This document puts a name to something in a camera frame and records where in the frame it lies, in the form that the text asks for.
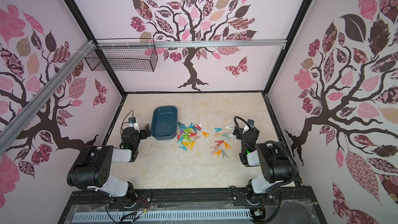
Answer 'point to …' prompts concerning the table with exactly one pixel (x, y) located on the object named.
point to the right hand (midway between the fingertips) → (246, 124)
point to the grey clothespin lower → (224, 154)
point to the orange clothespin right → (226, 145)
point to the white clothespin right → (229, 127)
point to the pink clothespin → (219, 142)
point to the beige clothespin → (216, 148)
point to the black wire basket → (125, 54)
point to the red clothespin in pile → (192, 134)
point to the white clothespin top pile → (199, 124)
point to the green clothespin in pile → (186, 137)
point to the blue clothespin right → (218, 129)
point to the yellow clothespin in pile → (188, 144)
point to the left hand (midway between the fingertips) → (141, 127)
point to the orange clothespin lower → (218, 153)
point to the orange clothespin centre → (204, 134)
